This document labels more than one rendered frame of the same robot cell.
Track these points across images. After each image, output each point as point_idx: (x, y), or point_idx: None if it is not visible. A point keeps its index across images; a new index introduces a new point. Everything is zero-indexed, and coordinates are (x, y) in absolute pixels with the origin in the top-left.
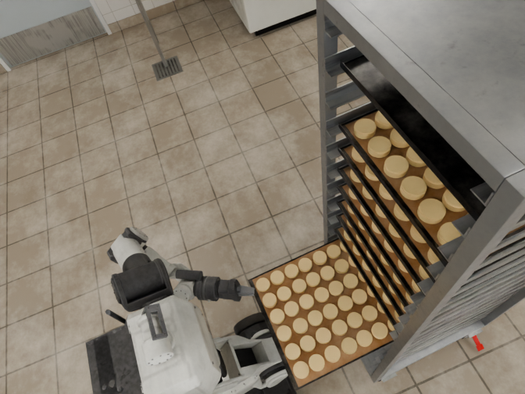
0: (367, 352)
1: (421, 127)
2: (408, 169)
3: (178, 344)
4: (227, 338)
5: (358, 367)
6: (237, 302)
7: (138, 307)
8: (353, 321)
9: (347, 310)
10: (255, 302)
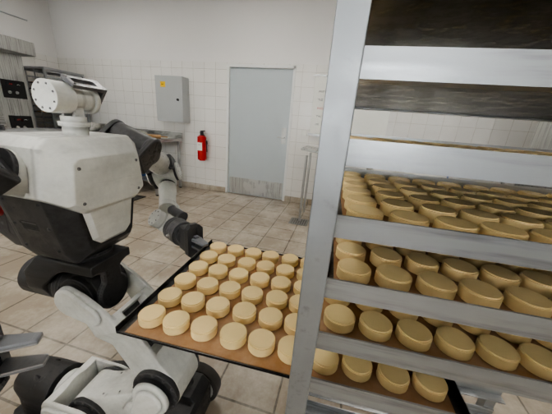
0: (249, 363)
1: None
2: None
3: (80, 135)
4: (146, 285)
5: None
6: (210, 361)
7: None
8: (266, 315)
9: (271, 306)
10: (223, 374)
